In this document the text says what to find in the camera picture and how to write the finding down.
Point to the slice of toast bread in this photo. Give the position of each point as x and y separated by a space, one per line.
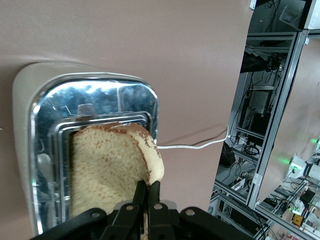
105 162

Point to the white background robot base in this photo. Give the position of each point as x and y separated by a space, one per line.
300 167

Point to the aluminium extrusion frame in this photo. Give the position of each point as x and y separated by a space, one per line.
277 115

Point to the beige and chrome toaster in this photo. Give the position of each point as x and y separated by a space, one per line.
45 140

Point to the black equipment box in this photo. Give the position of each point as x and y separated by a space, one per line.
260 123

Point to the clear plastic box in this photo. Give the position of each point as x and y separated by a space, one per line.
291 15

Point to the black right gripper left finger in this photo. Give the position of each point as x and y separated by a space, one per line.
125 220

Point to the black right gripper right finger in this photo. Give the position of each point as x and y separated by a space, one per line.
162 222

